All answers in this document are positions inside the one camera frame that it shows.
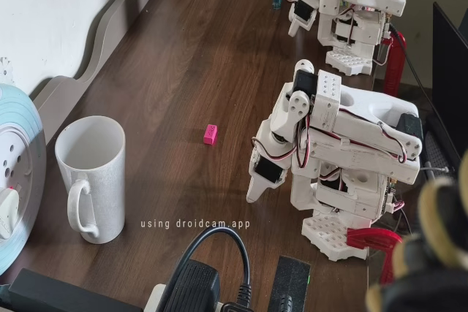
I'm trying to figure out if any small pink block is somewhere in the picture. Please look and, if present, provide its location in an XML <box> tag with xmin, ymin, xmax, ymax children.
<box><xmin>203</xmin><ymin>124</ymin><xmax>219</xmax><ymax>145</ymax></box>

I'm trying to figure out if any white leader arm handle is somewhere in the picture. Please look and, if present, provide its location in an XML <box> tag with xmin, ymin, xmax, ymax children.
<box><xmin>287</xmin><ymin>0</ymin><xmax>319</xmax><ymax>37</ymax></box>

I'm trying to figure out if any black device with green light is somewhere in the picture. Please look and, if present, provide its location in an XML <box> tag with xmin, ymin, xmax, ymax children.
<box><xmin>268</xmin><ymin>255</ymin><xmax>312</xmax><ymax>312</ymax></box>

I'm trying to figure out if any black power adapter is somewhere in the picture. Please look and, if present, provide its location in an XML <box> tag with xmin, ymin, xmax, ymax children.
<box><xmin>160</xmin><ymin>259</ymin><xmax>222</xmax><ymax>312</ymax></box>

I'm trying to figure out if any red table clamp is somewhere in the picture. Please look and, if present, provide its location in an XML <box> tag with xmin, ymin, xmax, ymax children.
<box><xmin>346</xmin><ymin>227</ymin><xmax>403</xmax><ymax>286</ymax></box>
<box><xmin>382</xmin><ymin>30</ymin><xmax>407</xmax><ymax>96</ymax></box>

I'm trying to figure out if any white power strip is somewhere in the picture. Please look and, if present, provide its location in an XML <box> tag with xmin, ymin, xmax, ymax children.
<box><xmin>144</xmin><ymin>282</ymin><xmax>171</xmax><ymax>312</ymax></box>

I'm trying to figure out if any white ceramic mug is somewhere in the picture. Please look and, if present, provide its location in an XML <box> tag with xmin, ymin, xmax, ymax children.
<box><xmin>54</xmin><ymin>115</ymin><xmax>127</xmax><ymax>244</ymax></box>

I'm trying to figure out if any black mesh chair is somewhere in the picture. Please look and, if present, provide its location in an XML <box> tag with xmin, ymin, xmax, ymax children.
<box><xmin>420</xmin><ymin>118</ymin><xmax>461</xmax><ymax>181</ymax></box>

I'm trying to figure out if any black and tan blurred object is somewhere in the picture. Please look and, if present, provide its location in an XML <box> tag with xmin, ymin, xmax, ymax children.
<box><xmin>365</xmin><ymin>151</ymin><xmax>468</xmax><ymax>312</ymax></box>

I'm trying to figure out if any black monitor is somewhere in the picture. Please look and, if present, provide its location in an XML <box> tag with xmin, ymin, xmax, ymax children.
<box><xmin>432</xmin><ymin>1</ymin><xmax>468</xmax><ymax>161</ymax></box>

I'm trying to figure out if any long black box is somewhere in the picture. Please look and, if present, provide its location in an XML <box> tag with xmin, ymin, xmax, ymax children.
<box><xmin>7</xmin><ymin>267</ymin><xmax>143</xmax><ymax>312</ymax></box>

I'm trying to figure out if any thick black looped cable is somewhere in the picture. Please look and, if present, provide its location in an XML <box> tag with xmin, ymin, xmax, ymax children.
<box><xmin>175</xmin><ymin>226</ymin><xmax>254</xmax><ymax>312</ymax></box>

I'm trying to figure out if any black cable to controller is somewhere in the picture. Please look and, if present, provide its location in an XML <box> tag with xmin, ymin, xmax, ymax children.
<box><xmin>389</xmin><ymin>23</ymin><xmax>442</xmax><ymax>115</ymax></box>

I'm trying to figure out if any light blue cable reel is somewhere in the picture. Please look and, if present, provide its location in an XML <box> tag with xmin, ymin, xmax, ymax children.
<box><xmin>0</xmin><ymin>83</ymin><xmax>48</xmax><ymax>273</ymax></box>

